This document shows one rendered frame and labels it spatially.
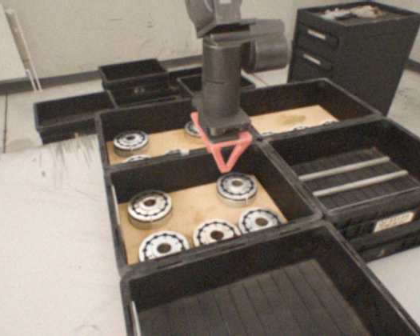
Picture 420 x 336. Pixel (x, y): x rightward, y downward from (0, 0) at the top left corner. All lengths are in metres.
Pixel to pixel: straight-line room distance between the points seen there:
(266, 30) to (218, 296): 0.47
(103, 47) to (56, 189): 2.73
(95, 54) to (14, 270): 3.01
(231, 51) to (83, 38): 3.30
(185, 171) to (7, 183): 0.65
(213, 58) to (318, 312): 0.47
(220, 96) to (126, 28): 3.31
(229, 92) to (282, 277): 0.39
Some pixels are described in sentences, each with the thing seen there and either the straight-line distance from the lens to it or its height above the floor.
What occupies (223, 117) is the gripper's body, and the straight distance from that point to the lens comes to 0.51.
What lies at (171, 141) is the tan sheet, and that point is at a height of 0.83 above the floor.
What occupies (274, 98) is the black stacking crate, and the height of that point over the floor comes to 0.89.
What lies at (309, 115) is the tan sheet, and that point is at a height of 0.83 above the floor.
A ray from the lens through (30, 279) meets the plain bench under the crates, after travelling 0.96.
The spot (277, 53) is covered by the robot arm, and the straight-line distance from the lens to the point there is 0.52.
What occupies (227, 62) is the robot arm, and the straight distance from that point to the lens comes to 0.48.
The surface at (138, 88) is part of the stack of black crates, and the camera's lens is 2.22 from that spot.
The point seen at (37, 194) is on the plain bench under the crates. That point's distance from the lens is 1.19.
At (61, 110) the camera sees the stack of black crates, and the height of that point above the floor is 0.53.
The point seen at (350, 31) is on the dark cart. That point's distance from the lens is 2.17.
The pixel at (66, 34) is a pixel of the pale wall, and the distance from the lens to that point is 3.71.
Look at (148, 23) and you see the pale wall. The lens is 3.82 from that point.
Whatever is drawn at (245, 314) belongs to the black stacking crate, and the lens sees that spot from 0.66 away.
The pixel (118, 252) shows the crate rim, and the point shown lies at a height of 0.93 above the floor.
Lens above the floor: 1.40
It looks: 38 degrees down
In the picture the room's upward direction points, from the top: straight up
